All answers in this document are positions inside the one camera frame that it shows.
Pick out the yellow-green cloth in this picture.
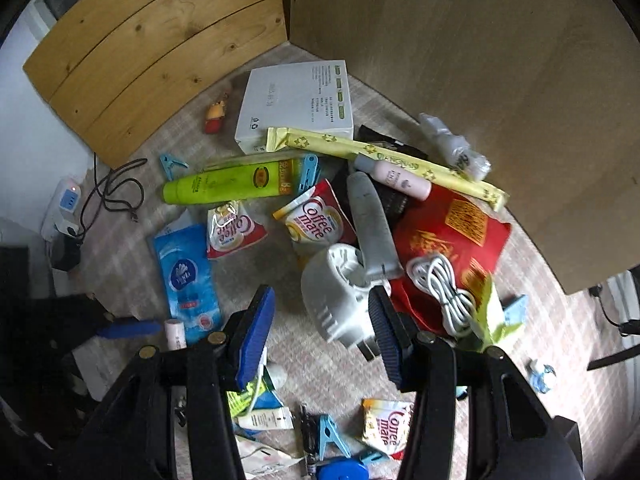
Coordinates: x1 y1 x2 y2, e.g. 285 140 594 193
467 275 523 356

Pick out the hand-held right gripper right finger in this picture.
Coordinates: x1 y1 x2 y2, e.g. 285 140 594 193
367 285 583 480

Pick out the black packet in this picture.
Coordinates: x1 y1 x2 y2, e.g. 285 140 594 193
332 125 431 241

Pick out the small white tube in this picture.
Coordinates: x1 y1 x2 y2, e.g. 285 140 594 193
237 406 296 431

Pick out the black cord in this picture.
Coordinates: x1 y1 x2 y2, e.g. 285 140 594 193
80 157 148 233

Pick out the wooden plank board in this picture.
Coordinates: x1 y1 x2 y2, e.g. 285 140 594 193
22 0 291 168

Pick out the blue flat packet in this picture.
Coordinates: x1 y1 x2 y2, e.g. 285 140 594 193
252 389 286 411

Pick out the clear plastic wrapped item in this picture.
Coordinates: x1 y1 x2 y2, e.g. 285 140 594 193
419 112 492 181

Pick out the blue tissue pack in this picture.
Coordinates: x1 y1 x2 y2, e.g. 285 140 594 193
148 210 223 333

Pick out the white cable bundle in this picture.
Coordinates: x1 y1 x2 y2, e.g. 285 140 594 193
405 252 478 336

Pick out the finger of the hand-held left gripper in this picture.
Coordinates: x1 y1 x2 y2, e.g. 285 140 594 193
95 317 165 342

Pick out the small yellow red figure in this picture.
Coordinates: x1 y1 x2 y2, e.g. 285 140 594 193
203 91 232 135

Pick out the white pink printed packet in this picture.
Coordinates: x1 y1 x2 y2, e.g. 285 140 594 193
235 435 301 477

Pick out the small white roll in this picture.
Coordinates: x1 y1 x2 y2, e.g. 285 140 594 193
164 318 188 351

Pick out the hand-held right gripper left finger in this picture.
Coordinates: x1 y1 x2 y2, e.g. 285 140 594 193
75 284 277 480

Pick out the black power adapter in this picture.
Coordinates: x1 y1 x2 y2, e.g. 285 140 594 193
50 232 83 272

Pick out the black speaker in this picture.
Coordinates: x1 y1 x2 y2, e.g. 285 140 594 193
0 244 56 301

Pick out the small pink bottle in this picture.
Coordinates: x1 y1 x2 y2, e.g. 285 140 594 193
353 154 432 201

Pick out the red bag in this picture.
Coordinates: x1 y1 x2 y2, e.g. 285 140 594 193
389 182 513 336

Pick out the brown panel board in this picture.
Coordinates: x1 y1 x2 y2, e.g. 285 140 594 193
289 0 640 296

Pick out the blue card holder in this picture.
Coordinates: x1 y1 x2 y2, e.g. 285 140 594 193
502 294 530 323

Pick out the white cardboard box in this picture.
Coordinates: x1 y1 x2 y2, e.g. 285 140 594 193
235 60 356 155

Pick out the white plug adapter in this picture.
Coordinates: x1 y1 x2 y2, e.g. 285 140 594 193
301 242 397 362

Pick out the blue round tape measure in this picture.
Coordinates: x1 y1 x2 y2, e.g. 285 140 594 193
320 457 368 480

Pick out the creamer sachet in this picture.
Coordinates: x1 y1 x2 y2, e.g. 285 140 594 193
206 200 268 261
361 398 416 461
272 178 358 268

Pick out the long yellow stick sachet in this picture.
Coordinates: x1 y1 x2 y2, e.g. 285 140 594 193
266 126 510 211

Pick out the plaid rug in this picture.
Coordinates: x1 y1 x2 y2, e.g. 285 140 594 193
75 42 640 480

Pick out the light blue clothespin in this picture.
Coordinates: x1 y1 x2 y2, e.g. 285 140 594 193
160 154 190 181
317 414 351 461
295 154 321 196

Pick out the white power strip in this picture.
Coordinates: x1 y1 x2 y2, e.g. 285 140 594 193
40 176 83 241

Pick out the blue liquid bottle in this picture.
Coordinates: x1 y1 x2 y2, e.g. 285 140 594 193
527 360 557 393

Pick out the grey white tube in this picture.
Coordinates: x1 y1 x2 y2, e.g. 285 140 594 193
347 171 403 281

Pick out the green tube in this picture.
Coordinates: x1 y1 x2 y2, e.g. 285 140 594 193
162 159 301 206

